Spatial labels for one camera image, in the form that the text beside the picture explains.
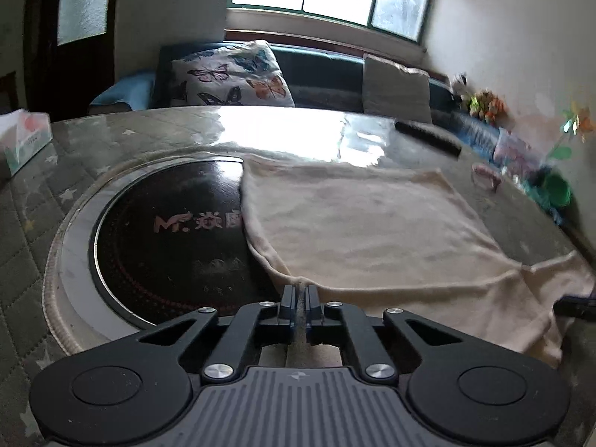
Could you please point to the black remote control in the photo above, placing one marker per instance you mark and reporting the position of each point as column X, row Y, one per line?
column 428, row 138

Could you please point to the plain white pillow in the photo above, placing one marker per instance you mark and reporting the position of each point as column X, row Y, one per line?
column 396, row 88

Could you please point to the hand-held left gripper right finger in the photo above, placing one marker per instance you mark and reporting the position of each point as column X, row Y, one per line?
column 313, row 307

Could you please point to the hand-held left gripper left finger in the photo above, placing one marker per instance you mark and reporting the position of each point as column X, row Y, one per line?
column 287, row 307

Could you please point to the green plastic bowl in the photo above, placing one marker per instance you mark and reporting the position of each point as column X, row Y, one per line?
column 558, row 191

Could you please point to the clear plastic storage box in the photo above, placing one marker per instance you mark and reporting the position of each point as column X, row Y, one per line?
column 512, row 149

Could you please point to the green patterned cloth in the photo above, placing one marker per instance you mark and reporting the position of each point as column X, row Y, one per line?
column 540, row 195

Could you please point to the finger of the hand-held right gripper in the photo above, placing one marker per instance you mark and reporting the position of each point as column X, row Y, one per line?
column 577, row 308

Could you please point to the dark wooden door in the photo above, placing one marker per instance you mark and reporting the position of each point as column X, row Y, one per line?
column 84, row 79

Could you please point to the cream knit garment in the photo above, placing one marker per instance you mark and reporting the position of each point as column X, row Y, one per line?
column 372, row 223

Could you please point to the dark wooden furniture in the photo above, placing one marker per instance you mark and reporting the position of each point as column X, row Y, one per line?
column 7, row 93

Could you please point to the blue sofa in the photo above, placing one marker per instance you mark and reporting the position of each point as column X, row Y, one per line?
column 321, row 70

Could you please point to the tissue box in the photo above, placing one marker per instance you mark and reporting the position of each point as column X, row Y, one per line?
column 28, row 139

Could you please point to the butterfly print pillow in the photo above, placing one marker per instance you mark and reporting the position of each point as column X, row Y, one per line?
column 223, row 74

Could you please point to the colourful pinwheel toy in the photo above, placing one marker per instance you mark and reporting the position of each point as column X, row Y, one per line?
column 577, row 123

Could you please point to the round black induction cooker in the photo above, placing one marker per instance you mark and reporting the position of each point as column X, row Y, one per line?
column 153, row 265

